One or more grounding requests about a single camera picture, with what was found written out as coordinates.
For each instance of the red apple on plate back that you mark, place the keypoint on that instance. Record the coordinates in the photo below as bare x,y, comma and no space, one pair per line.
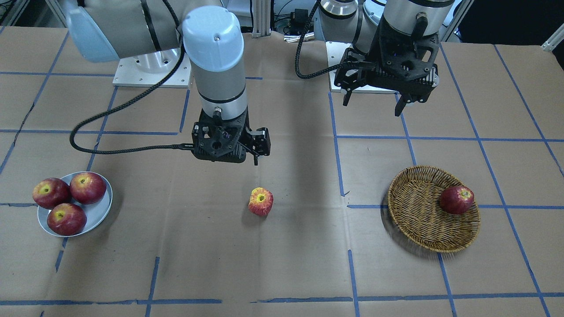
51,192
87,187

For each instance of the grey plate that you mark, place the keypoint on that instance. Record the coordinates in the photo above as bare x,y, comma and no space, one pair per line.
96,212

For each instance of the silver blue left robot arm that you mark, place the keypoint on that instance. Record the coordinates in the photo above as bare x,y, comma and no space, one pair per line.
355,22

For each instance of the red apple on plate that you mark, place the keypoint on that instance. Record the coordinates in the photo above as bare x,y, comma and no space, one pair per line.
51,192
67,219
87,187

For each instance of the round woven wicker basket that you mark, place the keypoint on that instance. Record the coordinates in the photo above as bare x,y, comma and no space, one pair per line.
413,203

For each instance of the red apple on plate front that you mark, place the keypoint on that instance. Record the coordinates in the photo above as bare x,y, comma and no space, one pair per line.
67,219

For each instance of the red yellow apple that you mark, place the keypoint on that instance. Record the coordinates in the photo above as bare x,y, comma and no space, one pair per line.
260,201

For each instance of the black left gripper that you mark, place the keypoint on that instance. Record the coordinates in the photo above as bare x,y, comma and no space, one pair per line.
369,56

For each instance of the dark red apple in basket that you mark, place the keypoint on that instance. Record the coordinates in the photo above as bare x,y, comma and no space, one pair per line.
456,200

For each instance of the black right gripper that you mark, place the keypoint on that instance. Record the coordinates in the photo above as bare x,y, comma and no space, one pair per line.
258,140

